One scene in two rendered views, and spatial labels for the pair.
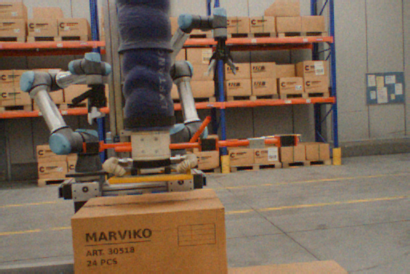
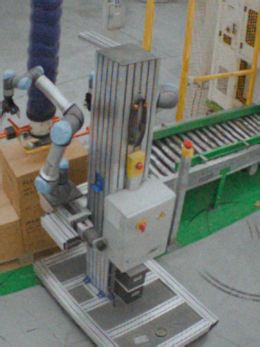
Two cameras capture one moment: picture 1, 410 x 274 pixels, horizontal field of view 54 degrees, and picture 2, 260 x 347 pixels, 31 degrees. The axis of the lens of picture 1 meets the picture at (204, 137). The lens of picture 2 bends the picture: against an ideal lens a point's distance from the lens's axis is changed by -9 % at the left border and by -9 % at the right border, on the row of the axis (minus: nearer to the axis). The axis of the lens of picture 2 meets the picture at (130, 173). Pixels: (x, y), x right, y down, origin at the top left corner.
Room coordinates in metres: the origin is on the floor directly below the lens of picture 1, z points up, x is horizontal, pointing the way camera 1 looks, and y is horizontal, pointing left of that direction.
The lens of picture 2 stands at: (4.61, -0.69, 3.05)
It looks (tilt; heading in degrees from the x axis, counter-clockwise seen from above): 37 degrees down; 149
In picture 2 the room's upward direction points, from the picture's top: 6 degrees clockwise
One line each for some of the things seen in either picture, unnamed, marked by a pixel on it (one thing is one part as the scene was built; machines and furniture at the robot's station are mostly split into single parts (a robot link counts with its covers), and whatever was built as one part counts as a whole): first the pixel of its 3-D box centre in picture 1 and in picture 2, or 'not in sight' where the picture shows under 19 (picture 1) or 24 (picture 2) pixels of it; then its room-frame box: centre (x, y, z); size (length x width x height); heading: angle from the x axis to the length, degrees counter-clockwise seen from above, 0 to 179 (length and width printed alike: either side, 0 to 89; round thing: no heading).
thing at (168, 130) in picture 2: not in sight; (209, 117); (1.35, 2.10, 0.60); 1.60 x 0.10 x 0.09; 94
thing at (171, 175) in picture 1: (150, 174); not in sight; (1.67, 0.23, 1.08); 0.34 x 0.10 x 0.05; 94
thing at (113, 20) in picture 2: not in sight; (116, 15); (0.76, 1.28, 1.62); 0.20 x 0.05 x 0.30; 94
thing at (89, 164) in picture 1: (88, 161); not in sight; (2.26, 0.66, 1.09); 0.15 x 0.15 x 0.10
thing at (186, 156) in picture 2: not in sight; (178, 200); (2.19, 1.22, 0.50); 0.07 x 0.07 x 1.00; 4
